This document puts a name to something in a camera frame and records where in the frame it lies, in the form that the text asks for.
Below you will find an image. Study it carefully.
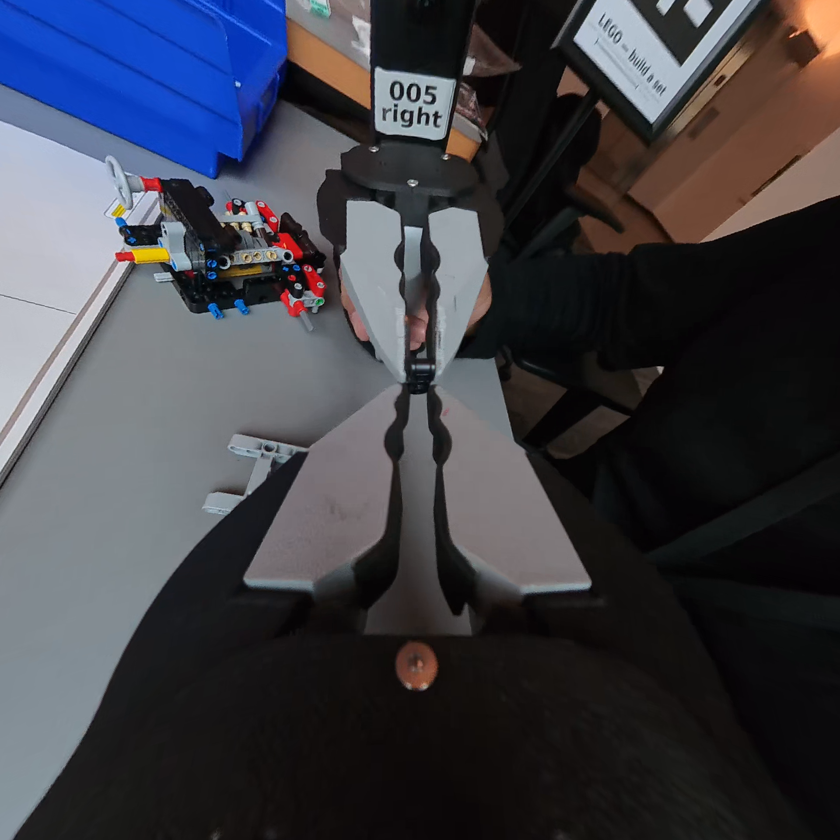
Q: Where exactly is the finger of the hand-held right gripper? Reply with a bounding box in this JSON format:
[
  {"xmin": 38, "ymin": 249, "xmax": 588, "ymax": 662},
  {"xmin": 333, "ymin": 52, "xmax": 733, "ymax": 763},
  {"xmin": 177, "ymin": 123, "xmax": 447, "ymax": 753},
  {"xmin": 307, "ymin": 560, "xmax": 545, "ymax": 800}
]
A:
[
  {"xmin": 340, "ymin": 199, "xmax": 411, "ymax": 383},
  {"xmin": 422, "ymin": 209, "xmax": 491, "ymax": 383}
]

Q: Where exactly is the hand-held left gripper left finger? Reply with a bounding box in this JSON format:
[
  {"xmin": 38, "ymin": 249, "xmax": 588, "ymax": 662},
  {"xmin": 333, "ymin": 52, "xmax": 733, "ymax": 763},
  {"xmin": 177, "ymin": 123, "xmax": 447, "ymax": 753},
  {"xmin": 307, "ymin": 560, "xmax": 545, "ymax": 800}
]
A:
[{"xmin": 243, "ymin": 382, "xmax": 404, "ymax": 610}]

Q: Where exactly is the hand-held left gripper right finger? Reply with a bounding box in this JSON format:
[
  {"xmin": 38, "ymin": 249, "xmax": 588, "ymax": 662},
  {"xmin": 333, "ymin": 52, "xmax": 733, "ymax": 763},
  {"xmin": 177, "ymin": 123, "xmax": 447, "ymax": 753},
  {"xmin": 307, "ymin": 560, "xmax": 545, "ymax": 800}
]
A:
[{"xmin": 428, "ymin": 386, "xmax": 593, "ymax": 616}]

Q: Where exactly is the grey lego frame assembly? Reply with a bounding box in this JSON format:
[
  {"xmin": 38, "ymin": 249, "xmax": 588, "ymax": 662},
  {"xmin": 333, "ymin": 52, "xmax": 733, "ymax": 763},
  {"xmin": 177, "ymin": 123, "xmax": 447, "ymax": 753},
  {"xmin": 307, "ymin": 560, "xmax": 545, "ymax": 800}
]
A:
[{"xmin": 202, "ymin": 433, "xmax": 309, "ymax": 514}]

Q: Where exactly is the person's right forearm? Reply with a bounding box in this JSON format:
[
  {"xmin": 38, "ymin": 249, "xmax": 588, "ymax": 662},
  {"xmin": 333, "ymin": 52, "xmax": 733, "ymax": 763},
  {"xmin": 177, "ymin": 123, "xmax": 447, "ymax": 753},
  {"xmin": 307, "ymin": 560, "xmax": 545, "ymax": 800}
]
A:
[{"xmin": 459, "ymin": 197, "xmax": 840, "ymax": 375}]

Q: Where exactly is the partly built lego model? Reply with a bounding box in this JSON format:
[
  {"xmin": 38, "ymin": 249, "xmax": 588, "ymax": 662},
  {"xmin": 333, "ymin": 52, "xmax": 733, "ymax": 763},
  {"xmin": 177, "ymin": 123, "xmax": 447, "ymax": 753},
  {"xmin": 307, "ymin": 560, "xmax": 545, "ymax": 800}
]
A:
[{"xmin": 104, "ymin": 155, "xmax": 329, "ymax": 332}]

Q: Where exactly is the lego instruction booklet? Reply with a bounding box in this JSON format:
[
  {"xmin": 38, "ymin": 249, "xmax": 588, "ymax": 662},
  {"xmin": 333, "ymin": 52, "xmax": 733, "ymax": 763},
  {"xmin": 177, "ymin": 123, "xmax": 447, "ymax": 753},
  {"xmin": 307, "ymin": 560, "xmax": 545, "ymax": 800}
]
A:
[{"xmin": 0, "ymin": 118, "xmax": 165, "ymax": 487}]

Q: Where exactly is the person's right hand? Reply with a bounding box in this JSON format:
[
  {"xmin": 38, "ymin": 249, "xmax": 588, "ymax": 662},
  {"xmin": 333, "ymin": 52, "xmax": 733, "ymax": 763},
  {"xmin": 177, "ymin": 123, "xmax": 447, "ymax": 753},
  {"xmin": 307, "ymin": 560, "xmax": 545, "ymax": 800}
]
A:
[{"xmin": 340, "ymin": 272, "xmax": 494, "ymax": 361}]

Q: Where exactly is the black office chair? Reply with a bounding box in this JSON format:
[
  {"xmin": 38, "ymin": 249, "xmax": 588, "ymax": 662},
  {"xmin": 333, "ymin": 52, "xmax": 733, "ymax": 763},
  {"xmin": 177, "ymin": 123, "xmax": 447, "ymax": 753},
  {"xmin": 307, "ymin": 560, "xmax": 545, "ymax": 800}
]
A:
[{"xmin": 472, "ymin": 0, "xmax": 664, "ymax": 460}]

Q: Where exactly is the framed paper sign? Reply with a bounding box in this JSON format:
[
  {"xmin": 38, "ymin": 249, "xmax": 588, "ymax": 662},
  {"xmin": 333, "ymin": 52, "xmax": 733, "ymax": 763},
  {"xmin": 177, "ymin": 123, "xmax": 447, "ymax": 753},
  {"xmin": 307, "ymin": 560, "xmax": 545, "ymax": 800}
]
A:
[{"xmin": 551, "ymin": 0, "xmax": 769, "ymax": 142}]

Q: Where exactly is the person's dark clothing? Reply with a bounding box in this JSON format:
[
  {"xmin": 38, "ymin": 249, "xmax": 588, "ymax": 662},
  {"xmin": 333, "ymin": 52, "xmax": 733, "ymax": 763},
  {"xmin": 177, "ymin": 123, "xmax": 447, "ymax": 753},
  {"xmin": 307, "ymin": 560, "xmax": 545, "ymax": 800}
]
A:
[{"xmin": 512, "ymin": 315, "xmax": 840, "ymax": 840}]

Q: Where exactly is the blue plastic storage bin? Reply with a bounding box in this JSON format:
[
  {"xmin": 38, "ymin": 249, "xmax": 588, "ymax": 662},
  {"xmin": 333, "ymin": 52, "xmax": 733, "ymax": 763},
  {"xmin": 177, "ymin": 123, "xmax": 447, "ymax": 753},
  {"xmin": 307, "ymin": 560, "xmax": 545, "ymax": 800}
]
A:
[{"xmin": 0, "ymin": 0, "xmax": 290, "ymax": 179}]

